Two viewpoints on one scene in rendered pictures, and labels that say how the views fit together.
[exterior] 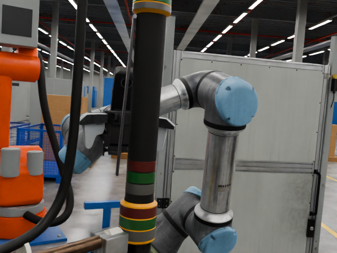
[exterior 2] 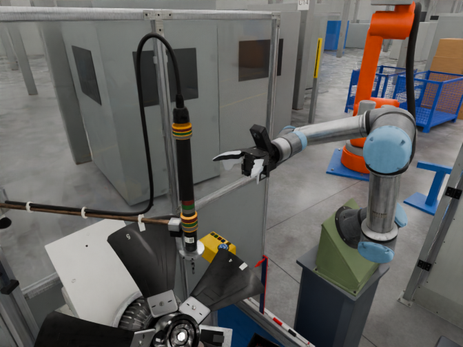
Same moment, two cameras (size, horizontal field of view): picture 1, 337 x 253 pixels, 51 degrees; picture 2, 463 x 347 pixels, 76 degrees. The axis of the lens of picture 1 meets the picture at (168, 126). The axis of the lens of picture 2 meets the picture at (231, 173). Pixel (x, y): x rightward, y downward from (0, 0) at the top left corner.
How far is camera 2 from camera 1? 0.66 m
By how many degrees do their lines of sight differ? 58
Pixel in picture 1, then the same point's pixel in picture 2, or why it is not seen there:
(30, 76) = (399, 34)
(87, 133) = (225, 163)
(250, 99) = (396, 153)
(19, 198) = not seen: hidden behind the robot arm
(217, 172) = (372, 201)
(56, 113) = (450, 59)
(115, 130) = (247, 162)
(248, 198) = not seen: outside the picture
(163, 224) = (353, 217)
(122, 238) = (175, 226)
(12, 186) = not seen: hidden behind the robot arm
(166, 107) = (347, 135)
